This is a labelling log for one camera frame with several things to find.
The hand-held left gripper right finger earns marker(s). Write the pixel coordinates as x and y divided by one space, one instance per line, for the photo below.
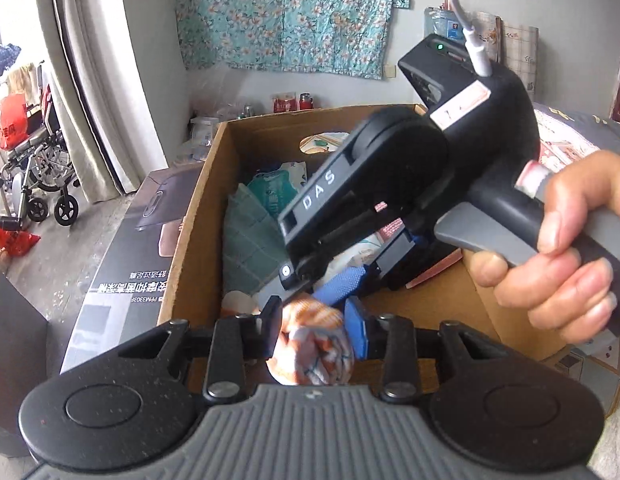
355 325

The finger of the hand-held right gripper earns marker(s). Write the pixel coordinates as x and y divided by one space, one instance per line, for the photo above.
390 260
287 282

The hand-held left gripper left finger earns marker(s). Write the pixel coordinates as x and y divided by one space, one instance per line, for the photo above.
270 327

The orange white sock bundle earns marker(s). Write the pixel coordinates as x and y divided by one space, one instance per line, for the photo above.
310 345

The blue knitted cloth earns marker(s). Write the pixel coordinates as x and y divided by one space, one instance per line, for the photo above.
340 284

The light teal towel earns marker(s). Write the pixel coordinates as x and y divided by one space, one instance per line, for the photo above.
250 245

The blue wipes packet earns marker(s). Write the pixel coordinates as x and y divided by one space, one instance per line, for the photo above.
280 185

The brown cardboard box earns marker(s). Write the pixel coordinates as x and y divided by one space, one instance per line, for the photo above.
205 220

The person's right hand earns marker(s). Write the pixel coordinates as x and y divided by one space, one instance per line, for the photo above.
555 290

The blue water bottle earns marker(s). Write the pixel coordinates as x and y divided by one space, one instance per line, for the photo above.
440 22

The red box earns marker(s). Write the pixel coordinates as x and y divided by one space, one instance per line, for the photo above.
285 103

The floral patterned roll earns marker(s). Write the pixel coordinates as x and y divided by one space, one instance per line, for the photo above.
490 30

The black printed carton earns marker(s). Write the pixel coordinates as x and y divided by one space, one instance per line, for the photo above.
130 270

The clear plastic bag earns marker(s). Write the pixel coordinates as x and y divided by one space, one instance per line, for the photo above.
205 132

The grey folded quilt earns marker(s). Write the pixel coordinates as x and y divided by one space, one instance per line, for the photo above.
590 130

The fruit print tablecloth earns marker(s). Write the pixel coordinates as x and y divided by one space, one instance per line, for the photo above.
590 370

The wheelchair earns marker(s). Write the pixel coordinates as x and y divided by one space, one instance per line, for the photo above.
40 160

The beige curtain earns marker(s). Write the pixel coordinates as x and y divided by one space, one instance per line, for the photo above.
115 60

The red bag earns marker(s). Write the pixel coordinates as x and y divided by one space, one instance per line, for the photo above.
12 120

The yellowed wall socket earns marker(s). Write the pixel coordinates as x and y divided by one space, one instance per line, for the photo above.
389 71

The teal floral wall cloth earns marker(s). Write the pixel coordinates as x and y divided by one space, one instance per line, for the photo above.
290 10

